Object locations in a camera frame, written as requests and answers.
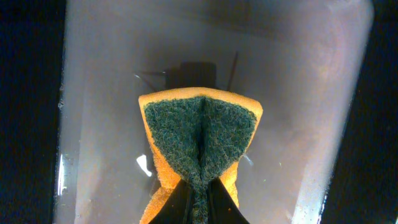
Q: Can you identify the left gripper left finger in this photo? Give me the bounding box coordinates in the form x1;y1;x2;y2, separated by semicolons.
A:
149;180;193;224

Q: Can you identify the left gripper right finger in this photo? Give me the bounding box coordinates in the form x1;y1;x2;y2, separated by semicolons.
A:
207;178;249;224

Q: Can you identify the yellow green scrub sponge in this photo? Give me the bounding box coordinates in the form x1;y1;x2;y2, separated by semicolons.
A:
139;87;263;223

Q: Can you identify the black rectangular tray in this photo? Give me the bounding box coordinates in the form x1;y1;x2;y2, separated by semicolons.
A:
1;1;397;223

